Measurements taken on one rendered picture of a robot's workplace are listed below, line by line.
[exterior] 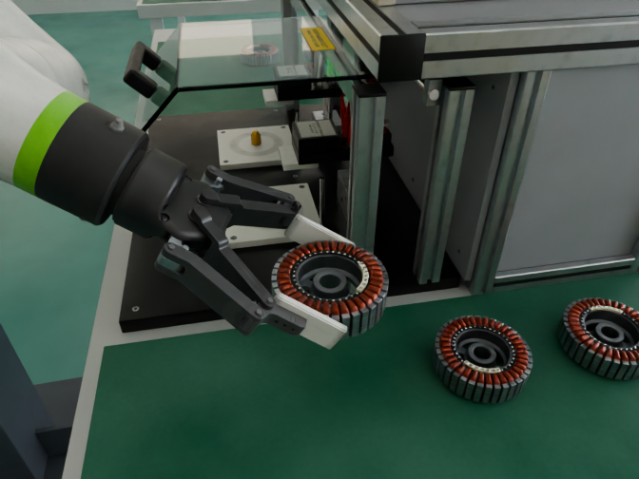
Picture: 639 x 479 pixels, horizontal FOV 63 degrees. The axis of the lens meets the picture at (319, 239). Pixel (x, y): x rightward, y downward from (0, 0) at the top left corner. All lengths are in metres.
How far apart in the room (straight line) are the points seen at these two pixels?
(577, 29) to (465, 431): 0.44
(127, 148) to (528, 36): 0.40
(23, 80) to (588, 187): 0.64
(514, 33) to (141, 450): 0.57
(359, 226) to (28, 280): 1.66
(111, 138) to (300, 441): 0.36
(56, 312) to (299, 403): 1.45
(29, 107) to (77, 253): 1.77
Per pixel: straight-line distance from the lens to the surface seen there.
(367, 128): 0.59
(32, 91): 0.47
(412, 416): 0.62
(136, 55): 0.68
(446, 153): 0.63
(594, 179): 0.76
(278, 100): 1.00
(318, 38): 0.70
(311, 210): 0.85
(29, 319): 2.00
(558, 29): 0.61
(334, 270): 0.53
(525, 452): 0.63
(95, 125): 0.46
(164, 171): 0.46
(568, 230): 0.79
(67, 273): 2.13
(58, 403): 1.69
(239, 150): 1.04
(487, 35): 0.57
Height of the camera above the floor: 1.26
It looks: 37 degrees down
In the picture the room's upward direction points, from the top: straight up
